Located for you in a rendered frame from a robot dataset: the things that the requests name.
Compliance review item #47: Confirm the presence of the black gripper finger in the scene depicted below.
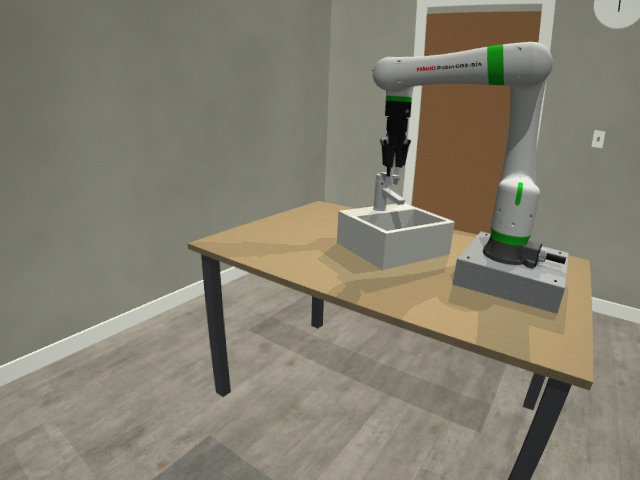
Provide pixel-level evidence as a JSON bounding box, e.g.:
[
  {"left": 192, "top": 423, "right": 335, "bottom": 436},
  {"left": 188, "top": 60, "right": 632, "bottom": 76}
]
[
  {"left": 393, "top": 137, "right": 411, "bottom": 185},
  {"left": 380, "top": 136, "right": 398, "bottom": 186}
]

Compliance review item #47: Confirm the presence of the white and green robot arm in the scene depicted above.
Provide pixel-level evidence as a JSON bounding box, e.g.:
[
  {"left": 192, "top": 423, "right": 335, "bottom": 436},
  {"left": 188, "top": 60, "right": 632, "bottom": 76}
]
[{"left": 373, "top": 42, "right": 566, "bottom": 269}]

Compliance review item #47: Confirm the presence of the grey mixer tap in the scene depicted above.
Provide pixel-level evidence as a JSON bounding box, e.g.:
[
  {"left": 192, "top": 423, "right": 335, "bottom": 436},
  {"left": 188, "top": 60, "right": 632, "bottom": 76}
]
[{"left": 373, "top": 172, "right": 405, "bottom": 211}]

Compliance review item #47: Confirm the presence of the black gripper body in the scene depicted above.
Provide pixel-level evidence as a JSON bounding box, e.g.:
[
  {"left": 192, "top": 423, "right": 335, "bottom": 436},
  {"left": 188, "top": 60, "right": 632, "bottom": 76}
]
[{"left": 386, "top": 117, "right": 408, "bottom": 147}]

